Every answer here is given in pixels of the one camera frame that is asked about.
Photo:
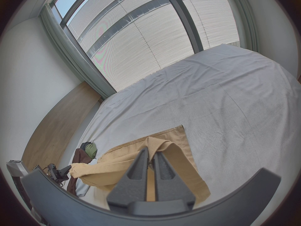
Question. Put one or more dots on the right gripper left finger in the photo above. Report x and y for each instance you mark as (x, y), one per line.
(127, 192)

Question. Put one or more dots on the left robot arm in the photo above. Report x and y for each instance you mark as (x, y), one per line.
(17, 167)

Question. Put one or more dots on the brown garment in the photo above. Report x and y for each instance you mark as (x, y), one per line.
(81, 158)

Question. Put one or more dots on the black garment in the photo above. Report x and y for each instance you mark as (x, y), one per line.
(84, 145)

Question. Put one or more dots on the bed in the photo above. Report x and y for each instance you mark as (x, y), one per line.
(211, 102)

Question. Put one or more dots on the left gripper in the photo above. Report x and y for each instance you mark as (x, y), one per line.
(57, 174)

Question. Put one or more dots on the window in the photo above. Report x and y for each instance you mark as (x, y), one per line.
(141, 43)

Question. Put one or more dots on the grey-green curtain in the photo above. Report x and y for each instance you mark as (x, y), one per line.
(70, 55)
(247, 20)

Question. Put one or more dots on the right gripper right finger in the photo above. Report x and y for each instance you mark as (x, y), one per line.
(174, 189)

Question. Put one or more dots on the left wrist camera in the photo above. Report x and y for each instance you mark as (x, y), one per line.
(51, 167)

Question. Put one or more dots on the green garment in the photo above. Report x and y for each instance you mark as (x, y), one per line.
(91, 151)

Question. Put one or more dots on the tan shorts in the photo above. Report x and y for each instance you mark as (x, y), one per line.
(105, 168)

